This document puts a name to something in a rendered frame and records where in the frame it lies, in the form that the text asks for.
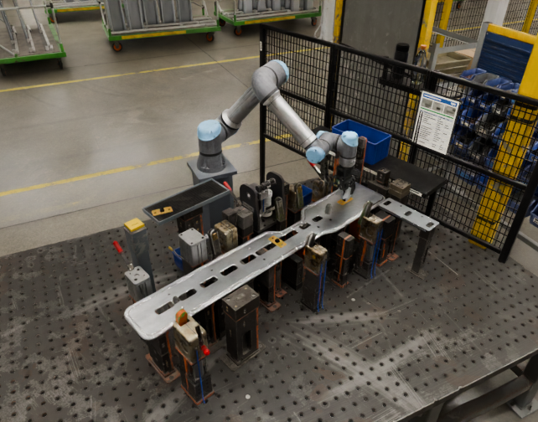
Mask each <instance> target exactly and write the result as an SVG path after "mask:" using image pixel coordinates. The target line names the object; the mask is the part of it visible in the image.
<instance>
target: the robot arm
mask: <svg viewBox="0 0 538 422"><path fill-rule="evenodd" d="M288 77H289V71H288V68H287V66H286V65H285V64H284V63H283V62H282V61H281V60H278V59H274V60H271V61H269V62H268V63H267V64H265V65H263V66H262V67H260V68H258V69H257V70H255V72H254V73H253V75H252V77H251V86H250V87H249V88H248V89H247V90H246V92H245V93H244V94H243V95H242V96H241V97H240V98H239V99H238V101H237V102H236V103H235V104H234V105H233V106H232V107H231V108H230V109H226V110H224V111H223V112H222V113H221V114H220V115H219V116H218V117H217V118H216V119H215V120H207V121H203V122H201V123H200V124H199V125H198V129H197V130H198V131H197V136H198V142H199V157H198V160H197V168H198V169H199V170H200V171H201V172H205V173H216V172H221V171H223V170H224V169H225V168H226V160H225V157H224V155H223V153H222V142H224V141H225V140H227V139H228V138H229V137H231V136H233V135H235V134H236V133H237V132H238V130H239V129H240V127H241V124H242V121H243V120H244V119H245V118H246V117H247V116H248V114H249V113H250V112H251V111H252V110H253V109H254V108H255V107H256V106H257V105H258V104H259V103H260V102H261V103H262V104H263V105H264V106H267V107H268V108H269V109H270V110H271V111H272V112H273V114H274V115H275V116H276V117H277V118H278V120H279V121H280V122H281V123H282V124H283V125H284V126H285V127H286V128H287V129H288V130H289V132H290V133H291V134H292V135H293V136H294V137H295V139H296V140H297V141H298V142H299V143H300V145H301V146H302V147H303V148H304V149H305V150H306V157H307V159H308V160H309V161H310V162H311V163H319V162H321V161H322V160H323V159H324V158H325V156H326V155H327V154H328V153H329V152H330V151H331V150H335V151H339V152H340V155H339V166H337V171H336V175H334V176H333V183H332V185H334V184H336V186H337V187H339V189H338V190H337V191H336V193H335V195H340V196H341V198H342V200H343V199H345V202H346V201H348V200H349V198H350V197H351V195H352V194H353V192H354V190H355V181H354V180H355V178H354V176H358V177H359V176H360V174H361V172H360V170H358V169H357V168H354V165H355V159H356V152H357V146H358V134H357V133H355V132H353V131H345V132H343V134H342V135H339V134H335V133H331V132H328V131H319V132H318V133H317V135H316V136H315V135H314V134H313V132H312V131H311V130H310V129H309V128H308V126H307V125H306V124H305V123H304V122H303V120H302V119H301V118H300V117H299V116H298V114H297V113H296V112H295V111H294V110H293V108H292V107H291V106H290V105H289V104H288V103H287V102H286V101H285V100H284V99H283V98H282V96H281V95H280V90H279V89H278V88H279V87H280V86H281V85H283V84H285V83H286V82H287V80H288ZM334 178H335V182H334ZM336 178H337V180H336ZM345 190H346V192H345Z"/></svg>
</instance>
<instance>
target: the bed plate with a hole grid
mask: <svg viewBox="0 0 538 422"><path fill-rule="evenodd" d="M141 222H143V223H144V226H145V227H146V228H147V236H148V242H149V246H150V250H148V251H149V255H150V260H151V265H152V269H153V278H154V283H155V287H156V291H158V290H160V289H162V288H164V287H165V286H167V285H169V284H171V283H172V282H174V281H176V280H178V279H180V278H181V277H183V276H184V275H185V274H184V272H183V271H182V270H181V269H180V268H179V267H177V266H176V265H175V262H174V258H173V253H172V250H170V249H169V248H168V246H170V247H171V248H172V249H173V250H175V249H177V248H178V247H179V241H178V225H177V219H173V220H171V221H169V222H167V223H166V224H163V225H160V226H159V225H158V224H157V223H155V222H154V221H153V220H152V219H149V220H146V221H141ZM124 227H125V226H121V227H117V228H114V229H108V230H104V231H101V232H98V233H94V234H89V235H84V236H82V237H77V238H73V239H67V240H64V241H60V242H57V243H55V244H47V245H44V246H40V247H37V248H33V249H30V250H25V251H20V252H17V253H13V254H10V255H4V256H0V422H407V421H408V420H410V419H412V418H414V417H416V416H418V415H419V414H422V413H424V412H426V411H428V410H429V409H432V408H434V407H436V406H438V405H439V404H441V403H443V402H445V401H447V400H449V399H451V398H453V397H455V396H457V395H459V394H461V393H463V392H465V391H467V390H469V389H471V388H472V387H474V386H476V385H478V384H480V383H482V382H484V381H486V380H488V379H490V378H492V377H494V376H496V375H498V374H500V373H502V372H503V371H505V370H507V369H509V368H512V367H514V366H515V365H517V364H519V363H522V362H524V361H525V360H527V359H529V358H531V357H533V356H535V355H536V354H538V277H537V276H536V275H534V274H533V273H532V272H530V271H529V270H526V269H525V268H524V267H523V265H521V264H519V263H518V262H517V261H515V260H514V259H512V258H511V257H509V258H508V259H507V261H506V263H505V264H504V263H500V262H499V261H498V258H499V254H498V253H496V252H494V251H492V250H490V249H488V248H486V249H482V248H480V247H478V246H477V245H475V244H472V243H470V242H469V241H468V238H466V237H464V236H462V235H461V234H458V233H456V232H454V231H452V230H450V229H448V228H446V227H444V226H442V225H440V224H439V225H437V226H436V228H435V232H434V235H433V237H432V239H431V243H430V245H429V249H428V252H427V257H426V260H425V264H424V267H423V268H422V269H423V270H424V271H426V272H428V274H429V275H428V276H427V277H426V278H425V279H424V280H422V279H420V278H418V277H417V276H415V275H413V274H412V273H410V272H408V271H407V270H405V267H406V266H407V265H409V264H410V263H411V264H413V260H414V257H415V253H416V248H417V245H418V241H419V238H420V237H419V233H420V229H419V228H417V227H415V226H413V225H411V224H409V223H407V222H406V221H404V220H402V224H401V231H400V234H399V235H398V237H400V238H399V239H398V240H397V241H396V242H395V246H394V250H393V253H395V254H397V255H399V257H398V258H397V259H396V260H394V261H390V260H387V261H386V264H385V265H383V266H381V267H379V266H376V267H375V276H374V277H373V276H372V277H373V278H372V279H371V280H370V281H368V282H364V278H362V277H361V276H360V275H358V274H355V273H354V272H352V269H353V268H354V265H355V260H356V255H357V252H358V251H359V246H360V243H359V242H357V241H355V240H354V245H353V251H352V256H351V257H350V259H349V269H348V272H349V274H348V282H350V283H351V285H352V286H351V285H350V284H348V285H347V287H343V288H341V287H340V288H338V287H337V286H334V285H333V284H332V283H331V282H330V281H329V280H330V279H331V277H332V278H333V276H334V270H335V266H336V261H335V260H333V259H332V258H330V260H328V261H327V265H326V273H325V282H324V289H323V304H324V305H325V306H324V308H325V309H322V310H321V311H319V312H314V313H313V312H312V311H309V310H308V309H305V307H304V308H303V306H300V304H299V303H298V302H299V300H300V299H301V298H302V293H303V288H302V287H301V288H300V289H298V290H297V291H295V290H294V289H293V288H292V287H291V286H289V285H288V284H286V283H285V282H284V281H282V280H281V288H282V289H283V290H284V291H286V292H287V294H286V295H285V296H283V297H281V298H277V297H276V296H275V300H276V301H277V302H279V303H280V304H281V307H279V308H278V309H276V310H275V311H274V312H271V311H269V310H267V309H266V308H265V307H264V306H263V305H262V304H261V303H260V306H259V307H258V311H259V312H260V313H261V315H260V316H259V317H258V340H259V341H260V342H262V343H263V344H264V345H265V346H266V347H265V349H264V350H263V351H261V352H260V353H258V354H257V355H256V356H255V357H254V358H252V359H251V360H250V361H248V362H247V363H245V364H244V365H243V366H241V367H240V368H238V369H237V370H236V371H234V372H232V371H231V370H230V369H229V368H228V367H227V366H226V365H225V364H224V363H223V362H222V361H221V360H220V359H219V357H220V356H221V355H223V354H224V353H226V352H227V347H226V335H225V336H224V337H222V338H219V337H218V336H217V335H216V338H217V339H218V340H219V341H220V342H221V343H222V345H223V347H222V348H221V349H219V350H218V351H216V352H215V353H213V354H212V355H211V354H210V355H208V356H207V357H206V361H207V369H208V371H209V374H210V376H211V383H212V389H213V390H214V391H215V392H216V393H217V394H215V395H211V396H210V397H208V398H207V400H205V404H203V405H202V404H199V408H200V410H199V409H197V408H195V407H194V405H193V403H194V401H193V400H192V399H191V398H190V397H189V396H188V395H187V394H184V393H186V392H185V391H184V390H183V389H182V388H180V386H181V384H182V380H181V376H180V377H179V378H177V379H175V380H174V381H173V382H172V383H166V382H165V381H164V380H163V378H162V377H161V376H160V375H159V373H158V372H157V371H156V370H155V368H154V367H153V366H152V365H151V363H150V362H149V361H148V360H147V359H146V358H145V357H146V355H147V354H149V349H146V347H144V346H143V342H142V339H141V338H140V337H139V336H138V334H137V332H136V331H135V330H134V329H133V328H132V326H131V325H130V324H129V323H128V322H127V320H126V319H125V317H124V312H125V310H126V309H127V308H128V307H129V306H131V305H133V301H132V298H131V297H130V296H129V291H128V288H127V281H126V277H125V272H127V271H128V268H127V264H126V262H125V261H124V259H123V258H122V256H121V255H119V253H118V252H117V250H116V248H115V246H114V245H113V241H114V240H115V241H117V242H118V244H119V245H120V246H121V247H122V250H123V251H124V252H123V253H124V255H125V256H126V257H127V260H128V261H129V263H130V264H132V265H133V263H132V256H131V251H130V250H129V249H128V247H127V240H126V235H125V231H124ZM194 404H195V405H196V403H194Z"/></svg>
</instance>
